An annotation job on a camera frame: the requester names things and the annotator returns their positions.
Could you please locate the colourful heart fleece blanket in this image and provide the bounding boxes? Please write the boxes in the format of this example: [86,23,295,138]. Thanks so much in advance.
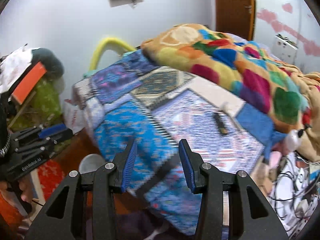
[140,24,319,162]

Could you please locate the blue patterned bed cover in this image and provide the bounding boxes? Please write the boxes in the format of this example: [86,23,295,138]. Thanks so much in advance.
[73,50,285,236]

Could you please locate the green patterned cloth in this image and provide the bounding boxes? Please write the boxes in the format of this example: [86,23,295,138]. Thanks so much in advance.
[7,77,62,132]

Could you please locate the white wardrobe pink hearts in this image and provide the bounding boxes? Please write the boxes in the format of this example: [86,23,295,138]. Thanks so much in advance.
[253,0,319,73]

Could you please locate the white box with items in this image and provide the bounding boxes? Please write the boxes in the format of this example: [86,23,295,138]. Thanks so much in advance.
[271,34,298,64]

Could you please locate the white plastic bag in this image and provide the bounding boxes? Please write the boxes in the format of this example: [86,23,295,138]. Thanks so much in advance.
[63,99,85,134]

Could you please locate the yellow foam tube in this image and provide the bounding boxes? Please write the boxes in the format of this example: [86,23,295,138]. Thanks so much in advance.
[89,37,137,71]

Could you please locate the pile of cables and papers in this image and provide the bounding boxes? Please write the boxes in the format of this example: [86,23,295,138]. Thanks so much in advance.
[267,152,320,238]

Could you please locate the white cloth pile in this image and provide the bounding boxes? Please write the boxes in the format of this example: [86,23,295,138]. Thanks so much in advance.
[1,45,39,94]

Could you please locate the orange cardboard box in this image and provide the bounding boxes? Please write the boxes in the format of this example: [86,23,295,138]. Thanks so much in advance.
[11,61,47,105]

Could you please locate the brown wooden door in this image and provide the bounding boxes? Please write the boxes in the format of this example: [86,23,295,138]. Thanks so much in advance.
[215,0,255,40]

